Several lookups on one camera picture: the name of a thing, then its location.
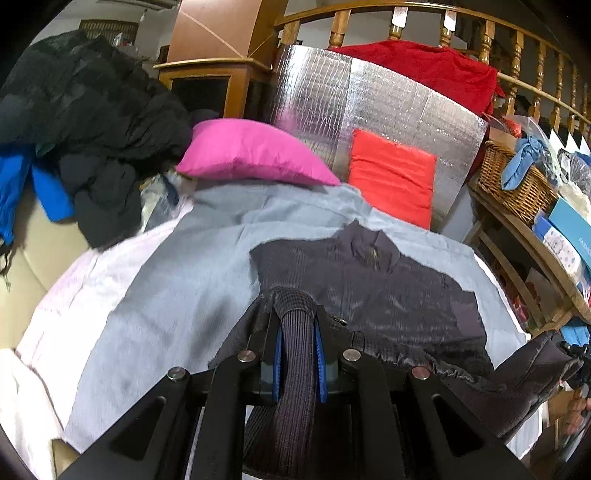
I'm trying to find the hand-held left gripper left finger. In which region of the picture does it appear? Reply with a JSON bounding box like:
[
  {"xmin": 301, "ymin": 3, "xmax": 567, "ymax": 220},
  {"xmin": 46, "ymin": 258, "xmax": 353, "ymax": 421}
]
[{"xmin": 55, "ymin": 318, "xmax": 284, "ymax": 480}]

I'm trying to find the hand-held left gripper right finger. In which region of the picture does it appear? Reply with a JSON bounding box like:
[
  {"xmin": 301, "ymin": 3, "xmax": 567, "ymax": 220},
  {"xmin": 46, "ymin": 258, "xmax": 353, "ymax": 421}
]
[{"xmin": 313, "ymin": 310, "xmax": 537, "ymax": 480}]

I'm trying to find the dark grey quilted jacket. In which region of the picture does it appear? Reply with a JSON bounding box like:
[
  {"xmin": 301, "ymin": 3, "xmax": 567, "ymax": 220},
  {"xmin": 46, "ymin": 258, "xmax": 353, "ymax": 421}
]
[{"xmin": 210, "ymin": 220, "xmax": 585, "ymax": 480}]

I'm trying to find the pile of black clothes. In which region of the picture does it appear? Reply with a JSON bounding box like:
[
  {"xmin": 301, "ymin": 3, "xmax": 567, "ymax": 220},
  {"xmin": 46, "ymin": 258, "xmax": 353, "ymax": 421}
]
[{"xmin": 0, "ymin": 33, "xmax": 197, "ymax": 250}]

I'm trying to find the person's right hand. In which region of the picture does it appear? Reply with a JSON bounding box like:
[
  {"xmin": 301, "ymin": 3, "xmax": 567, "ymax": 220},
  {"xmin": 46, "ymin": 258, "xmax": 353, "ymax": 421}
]
[{"xmin": 558, "ymin": 388, "xmax": 591, "ymax": 437}]

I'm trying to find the wooden shelf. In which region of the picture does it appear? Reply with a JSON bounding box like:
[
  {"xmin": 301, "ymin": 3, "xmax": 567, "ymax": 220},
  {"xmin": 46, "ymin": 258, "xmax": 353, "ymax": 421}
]
[{"xmin": 464, "ymin": 182, "xmax": 591, "ymax": 342}]

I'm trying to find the light grey bed sheet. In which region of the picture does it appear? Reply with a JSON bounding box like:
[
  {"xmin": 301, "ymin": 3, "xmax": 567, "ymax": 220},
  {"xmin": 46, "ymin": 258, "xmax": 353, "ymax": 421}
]
[{"xmin": 62, "ymin": 184, "xmax": 543, "ymax": 455}]

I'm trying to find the blue cardboard box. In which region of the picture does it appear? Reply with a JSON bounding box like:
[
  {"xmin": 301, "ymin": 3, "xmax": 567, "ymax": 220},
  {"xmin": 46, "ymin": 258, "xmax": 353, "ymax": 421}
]
[{"xmin": 547, "ymin": 198, "xmax": 591, "ymax": 271}]

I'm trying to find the wicker basket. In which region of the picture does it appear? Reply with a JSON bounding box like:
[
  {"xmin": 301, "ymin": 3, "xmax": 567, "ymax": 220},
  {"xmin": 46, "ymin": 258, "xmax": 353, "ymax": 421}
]
[{"xmin": 478, "ymin": 140, "xmax": 559, "ymax": 227}]

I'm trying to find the red cushion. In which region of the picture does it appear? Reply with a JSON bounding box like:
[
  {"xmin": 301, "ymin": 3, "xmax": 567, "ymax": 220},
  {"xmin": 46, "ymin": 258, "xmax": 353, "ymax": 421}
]
[{"xmin": 346, "ymin": 128, "xmax": 438, "ymax": 230}]

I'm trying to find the light blue cloth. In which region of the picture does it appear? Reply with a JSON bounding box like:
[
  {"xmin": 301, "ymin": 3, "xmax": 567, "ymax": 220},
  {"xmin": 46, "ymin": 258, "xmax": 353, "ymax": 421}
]
[{"xmin": 501, "ymin": 135, "xmax": 552, "ymax": 192}]

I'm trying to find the pink pillow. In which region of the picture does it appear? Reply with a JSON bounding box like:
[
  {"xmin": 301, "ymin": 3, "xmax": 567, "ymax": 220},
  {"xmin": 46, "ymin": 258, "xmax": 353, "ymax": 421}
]
[{"xmin": 176, "ymin": 119, "xmax": 342, "ymax": 187}]

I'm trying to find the beige sofa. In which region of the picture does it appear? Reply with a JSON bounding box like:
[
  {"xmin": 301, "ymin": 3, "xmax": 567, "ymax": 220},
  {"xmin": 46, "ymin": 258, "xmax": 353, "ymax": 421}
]
[{"xmin": 0, "ymin": 182, "xmax": 100, "ymax": 352}]

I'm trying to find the silver foil insulation panel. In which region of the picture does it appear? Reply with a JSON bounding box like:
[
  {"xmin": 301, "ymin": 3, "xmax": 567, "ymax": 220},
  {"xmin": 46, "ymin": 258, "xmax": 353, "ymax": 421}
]
[{"xmin": 263, "ymin": 44, "xmax": 490, "ymax": 234}]

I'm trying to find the blue garment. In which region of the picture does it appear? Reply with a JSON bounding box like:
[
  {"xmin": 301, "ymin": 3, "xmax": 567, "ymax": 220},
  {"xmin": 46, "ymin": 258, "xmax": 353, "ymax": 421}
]
[{"xmin": 0, "ymin": 154, "xmax": 75, "ymax": 245}]

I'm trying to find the red blanket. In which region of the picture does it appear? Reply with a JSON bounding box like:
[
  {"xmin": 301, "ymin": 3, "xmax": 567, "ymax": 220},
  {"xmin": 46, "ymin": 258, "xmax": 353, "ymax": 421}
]
[{"xmin": 330, "ymin": 40, "xmax": 506, "ymax": 116}]

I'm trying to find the wooden cabinet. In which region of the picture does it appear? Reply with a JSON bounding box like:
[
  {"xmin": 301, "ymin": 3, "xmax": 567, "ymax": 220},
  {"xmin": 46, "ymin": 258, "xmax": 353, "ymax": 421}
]
[{"xmin": 153, "ymin": 0, "xmax": 319, "ymax": 121}]

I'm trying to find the wooden railing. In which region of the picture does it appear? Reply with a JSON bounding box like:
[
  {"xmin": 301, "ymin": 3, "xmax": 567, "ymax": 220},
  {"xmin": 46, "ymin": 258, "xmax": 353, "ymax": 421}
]
[{"xmin": 274, "ymin": 0, "xmax": 591, "ymax": 139}]

